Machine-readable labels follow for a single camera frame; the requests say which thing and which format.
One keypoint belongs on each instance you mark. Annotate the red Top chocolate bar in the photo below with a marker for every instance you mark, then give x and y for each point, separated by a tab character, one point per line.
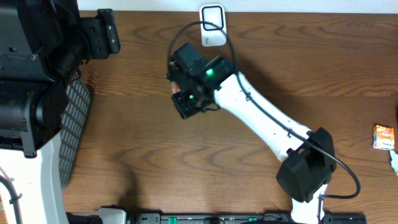
175	88

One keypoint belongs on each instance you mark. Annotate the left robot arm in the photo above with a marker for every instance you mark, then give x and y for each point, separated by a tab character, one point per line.
45	103

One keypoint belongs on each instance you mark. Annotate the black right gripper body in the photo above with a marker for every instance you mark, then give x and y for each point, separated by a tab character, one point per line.
188	102

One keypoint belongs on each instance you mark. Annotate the orange tissue pack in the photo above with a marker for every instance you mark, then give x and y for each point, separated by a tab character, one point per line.
383	138

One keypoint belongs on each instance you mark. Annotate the grey plastic basket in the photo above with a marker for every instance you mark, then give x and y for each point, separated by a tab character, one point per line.
73	120

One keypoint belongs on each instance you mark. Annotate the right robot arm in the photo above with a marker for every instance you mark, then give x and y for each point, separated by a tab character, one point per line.
306	155

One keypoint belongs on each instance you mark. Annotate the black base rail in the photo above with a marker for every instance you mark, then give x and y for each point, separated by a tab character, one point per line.
156	218

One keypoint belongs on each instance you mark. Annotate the teal wet wipes pack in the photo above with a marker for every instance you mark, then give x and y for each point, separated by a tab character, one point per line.
394	161

